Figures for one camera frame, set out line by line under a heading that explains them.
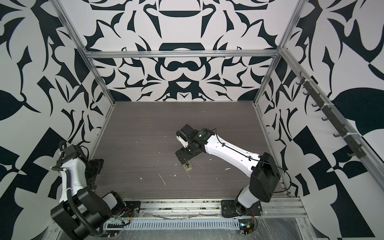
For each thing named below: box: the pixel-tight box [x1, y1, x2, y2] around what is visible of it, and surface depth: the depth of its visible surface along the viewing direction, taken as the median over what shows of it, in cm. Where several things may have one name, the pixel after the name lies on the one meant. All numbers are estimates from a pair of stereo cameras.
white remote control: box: [182, 160, 193, 172], surface depth 88 cm
